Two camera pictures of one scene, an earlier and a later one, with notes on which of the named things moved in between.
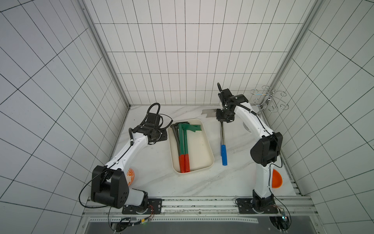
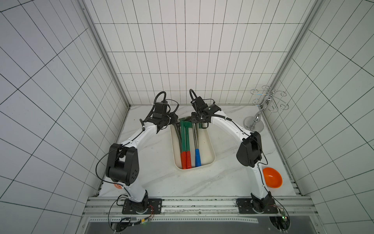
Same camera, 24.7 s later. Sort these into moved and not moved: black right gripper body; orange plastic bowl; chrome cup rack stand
Moved: black right gripper body
Not moved: chrome cup rack stand; orange plastic bowl
